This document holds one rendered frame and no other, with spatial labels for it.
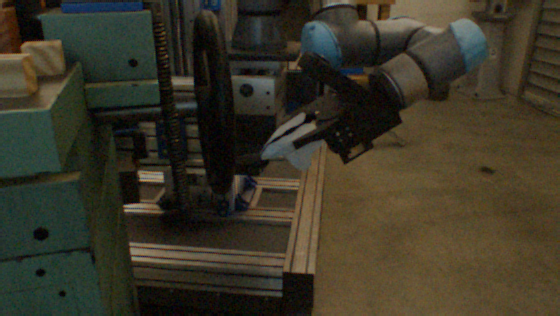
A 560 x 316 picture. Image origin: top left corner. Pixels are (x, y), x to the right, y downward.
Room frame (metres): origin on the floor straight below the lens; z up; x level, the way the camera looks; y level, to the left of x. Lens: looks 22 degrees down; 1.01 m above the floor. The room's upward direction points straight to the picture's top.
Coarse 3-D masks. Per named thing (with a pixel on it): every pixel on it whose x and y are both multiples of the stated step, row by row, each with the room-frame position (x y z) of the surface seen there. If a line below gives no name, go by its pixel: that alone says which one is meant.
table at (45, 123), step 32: (32, 96) 0.41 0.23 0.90; (64, 96) 0.44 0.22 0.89; (96, 96) 0.57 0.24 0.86; (128, 96) 0.58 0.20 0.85; (0, 128) 0.36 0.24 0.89; (32, 128) 0.36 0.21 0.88; (64, 128) 0.41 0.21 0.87; (0, 160) 0.36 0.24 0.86; (32, 160) 0.36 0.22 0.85; (64, 160) 0.39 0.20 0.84
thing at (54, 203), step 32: (96, 128) 0.63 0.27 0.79; (96, 160) 0.58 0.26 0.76; (0, 192) 0.42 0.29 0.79; (32, 192) 0.43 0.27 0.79; (64, 192) 0.44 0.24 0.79; (96, 192) 0.54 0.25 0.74; (0, 224) 0.42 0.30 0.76; (32, 224) 0.43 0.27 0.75; (64, 224) 0.43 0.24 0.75; (0, 256) 0.41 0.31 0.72
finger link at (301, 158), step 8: (304, 128) 0.61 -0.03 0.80; (312, 128) 0.60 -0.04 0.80; (288, 136) 0.61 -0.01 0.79; (296, 136) 0.60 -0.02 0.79; (272, 144) 0.61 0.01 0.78; (280, 144) 0.60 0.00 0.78; (288, 144) 0.59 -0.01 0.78; (312, 144) 0.61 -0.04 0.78; (320, 144) 0.61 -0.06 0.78; (264, 152) 0.61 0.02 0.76; (272, 152) 0.60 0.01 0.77; (280, 152) 0.60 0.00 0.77; (288, 152) 0.60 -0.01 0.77; (296, 152) 0.61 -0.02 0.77; (304, 152) 0.61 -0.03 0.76; (288, 160) 0.61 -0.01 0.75; (296, 160) 0.61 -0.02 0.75; (304, 160) 0.61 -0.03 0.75; (304, 168) 0.61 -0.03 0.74
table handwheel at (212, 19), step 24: (216, 24) 0.64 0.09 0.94; (216, 48) 0.60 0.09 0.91; (216, 72) 0.58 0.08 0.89; (192, 96) 0.69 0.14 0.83; (216, 96) 0.57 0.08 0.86; (96, 120) 0.64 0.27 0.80; (120, 120) 0.65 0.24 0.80; (144, 120) 0.66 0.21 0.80; (216, 120) 0.57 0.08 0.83; (216, 144) 0.57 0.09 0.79; (216, 168) 0.58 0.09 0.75; (216, 192) 0.63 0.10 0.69
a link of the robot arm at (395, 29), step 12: (384, 24) 0.74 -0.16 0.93; (396, 24) 0.75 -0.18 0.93; (408, 24) 0.75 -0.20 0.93; (420, 24) 0.74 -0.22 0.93; (384, 36) 0.72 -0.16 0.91; (396, 36) 0.73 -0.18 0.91; (408, 36) 0.72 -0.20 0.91; (384, 48) 0.72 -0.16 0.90; (396, 48) 0.73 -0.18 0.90; (384, 60) 0.73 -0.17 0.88
